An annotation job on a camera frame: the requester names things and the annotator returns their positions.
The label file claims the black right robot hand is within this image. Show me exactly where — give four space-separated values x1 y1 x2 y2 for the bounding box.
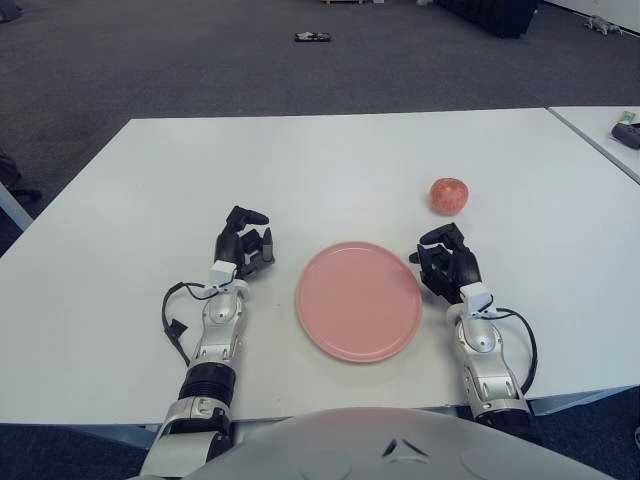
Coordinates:
408 223 484 305

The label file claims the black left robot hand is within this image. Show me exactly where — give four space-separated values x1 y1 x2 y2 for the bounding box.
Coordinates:
214 204 277 280

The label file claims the red yellow apple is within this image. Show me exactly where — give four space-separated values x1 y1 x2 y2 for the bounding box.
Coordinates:
429 176 470 216

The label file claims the pink round plate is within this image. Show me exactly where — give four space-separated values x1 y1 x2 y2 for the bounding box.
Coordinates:
295 240 424 364

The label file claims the dark office chair base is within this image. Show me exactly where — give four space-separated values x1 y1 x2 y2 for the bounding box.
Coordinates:
0 144 44 201

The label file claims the dark grey handheld controller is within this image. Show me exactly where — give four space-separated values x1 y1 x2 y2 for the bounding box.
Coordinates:
610 122 640 150

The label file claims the grey robot torso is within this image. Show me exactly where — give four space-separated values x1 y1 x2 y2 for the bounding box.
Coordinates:
187 405 606 480

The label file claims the black cabinet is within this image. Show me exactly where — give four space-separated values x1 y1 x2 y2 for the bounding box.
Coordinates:
434 0 541 37

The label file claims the small grey robot toy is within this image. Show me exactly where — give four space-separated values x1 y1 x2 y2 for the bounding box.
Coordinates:
584 14 624 35

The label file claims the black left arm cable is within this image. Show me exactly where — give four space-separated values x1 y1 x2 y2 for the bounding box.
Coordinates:
160 282 216 369

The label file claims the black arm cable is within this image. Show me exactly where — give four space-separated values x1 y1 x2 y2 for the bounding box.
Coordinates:
492 307 539 396
160 282 216 369

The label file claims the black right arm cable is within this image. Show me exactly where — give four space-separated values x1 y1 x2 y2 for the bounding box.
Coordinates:
492 307 539 396

